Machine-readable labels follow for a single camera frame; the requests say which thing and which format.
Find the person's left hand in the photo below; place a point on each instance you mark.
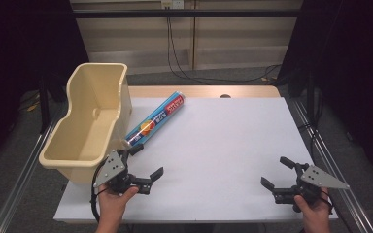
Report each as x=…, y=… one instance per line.
x=113, y=205

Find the aluminium frame rail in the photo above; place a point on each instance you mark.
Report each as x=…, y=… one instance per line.
x=19, y=181
x=330, y=161

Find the black horizontal bar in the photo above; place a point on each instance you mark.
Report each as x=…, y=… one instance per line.
x=187, y=13

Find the white table mat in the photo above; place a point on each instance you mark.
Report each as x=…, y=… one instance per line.
x=223, y=155

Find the blue wrap roll tube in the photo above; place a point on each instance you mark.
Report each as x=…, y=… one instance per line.
x=157, y=118

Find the person's right hand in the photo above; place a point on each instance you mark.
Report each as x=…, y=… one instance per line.
x=315, y=213

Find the cream plastic bin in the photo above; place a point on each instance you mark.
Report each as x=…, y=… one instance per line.
x=87, y=129

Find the dark curtain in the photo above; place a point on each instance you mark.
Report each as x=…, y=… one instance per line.
x=22, y=48
x=353, y=64

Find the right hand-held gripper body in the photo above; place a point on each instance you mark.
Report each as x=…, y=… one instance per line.
x=317, y=179

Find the black metal stand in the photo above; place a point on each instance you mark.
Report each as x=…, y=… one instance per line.
x=44, y=103

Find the white wall socket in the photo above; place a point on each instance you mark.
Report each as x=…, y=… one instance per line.
x=172, y=4

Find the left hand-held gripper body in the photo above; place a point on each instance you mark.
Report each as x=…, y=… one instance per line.
x=113, y=168

